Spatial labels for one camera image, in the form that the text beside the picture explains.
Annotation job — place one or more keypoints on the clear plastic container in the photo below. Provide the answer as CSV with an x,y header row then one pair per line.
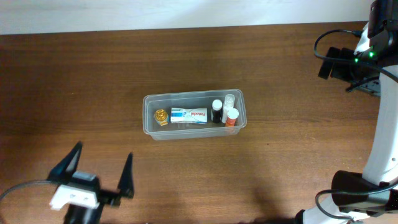
x,y
190,100

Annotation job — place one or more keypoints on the white medicine box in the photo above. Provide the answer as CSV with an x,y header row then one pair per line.
x,y
195,116

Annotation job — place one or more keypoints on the black bottle white cap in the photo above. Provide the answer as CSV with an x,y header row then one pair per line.
x,y
216,112

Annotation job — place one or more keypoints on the small gold-lid jar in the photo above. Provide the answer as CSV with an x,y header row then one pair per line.
x,y
161,117

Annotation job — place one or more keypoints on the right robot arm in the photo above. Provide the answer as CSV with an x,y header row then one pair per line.
x,y
372,68

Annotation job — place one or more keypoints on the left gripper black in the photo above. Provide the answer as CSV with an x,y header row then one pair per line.
x,y
106,195

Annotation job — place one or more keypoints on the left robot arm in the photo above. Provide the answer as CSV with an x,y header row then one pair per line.
x,y
77,214

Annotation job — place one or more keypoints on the orange tube white cap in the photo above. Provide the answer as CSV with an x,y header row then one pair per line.
x,y
232,116

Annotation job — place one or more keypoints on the white lotion bottle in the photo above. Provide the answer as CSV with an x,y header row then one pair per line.
x,y
227,105

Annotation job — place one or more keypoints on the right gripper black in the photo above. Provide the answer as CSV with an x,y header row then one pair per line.
x,y
325,63

